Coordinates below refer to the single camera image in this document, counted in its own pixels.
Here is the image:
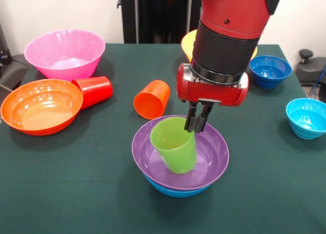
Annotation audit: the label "small cyan ribbed bowl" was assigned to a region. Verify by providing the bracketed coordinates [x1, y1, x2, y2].
[285, 98, 326, 140]

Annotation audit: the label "large pink bowl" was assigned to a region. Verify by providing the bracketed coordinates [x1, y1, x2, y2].
[24, 29, 106, 82]

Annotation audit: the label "green cup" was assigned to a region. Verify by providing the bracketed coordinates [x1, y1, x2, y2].
[149, 116, 197, 174]

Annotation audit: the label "small dark blue bowl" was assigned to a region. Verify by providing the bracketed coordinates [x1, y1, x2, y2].
[249, 55, 293, 90]

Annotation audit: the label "red cup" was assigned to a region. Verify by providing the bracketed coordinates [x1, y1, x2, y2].
[71, 76, 114, 110]

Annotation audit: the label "black stand base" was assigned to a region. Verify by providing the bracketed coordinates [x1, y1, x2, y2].
[294, 49, 326, 86]
[0, 53, 30, 92]

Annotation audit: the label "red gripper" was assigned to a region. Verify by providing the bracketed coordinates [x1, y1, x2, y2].
[176, 63, 249, 133]

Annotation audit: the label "dark green tablecloth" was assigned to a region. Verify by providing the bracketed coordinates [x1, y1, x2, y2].
[0, 43, 326, 234]

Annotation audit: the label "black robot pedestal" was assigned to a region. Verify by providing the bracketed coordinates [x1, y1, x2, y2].
[117, 0, 204, 44]

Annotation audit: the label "purple bowl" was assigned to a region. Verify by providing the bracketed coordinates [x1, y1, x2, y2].
[131, 114, 230, 191]

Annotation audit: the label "blue cable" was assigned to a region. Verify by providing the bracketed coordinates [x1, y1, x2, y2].
[307, 66, 326, 102]

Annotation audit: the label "black wall cables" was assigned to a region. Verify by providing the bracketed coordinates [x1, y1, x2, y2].
[219, 0, 230, 29]

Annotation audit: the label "orange cup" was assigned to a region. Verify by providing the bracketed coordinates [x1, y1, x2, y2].
[133, 79, 171, 120]

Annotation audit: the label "large yellow bowl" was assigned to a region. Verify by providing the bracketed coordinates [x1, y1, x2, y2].
[181, 29, 258, 63]

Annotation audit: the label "orange bowl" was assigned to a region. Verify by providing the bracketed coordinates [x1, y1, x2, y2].
[0, 78, 84, 136]

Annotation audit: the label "sky blue bowl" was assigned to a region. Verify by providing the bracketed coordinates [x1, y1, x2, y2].
[144, 175, 212, 198]

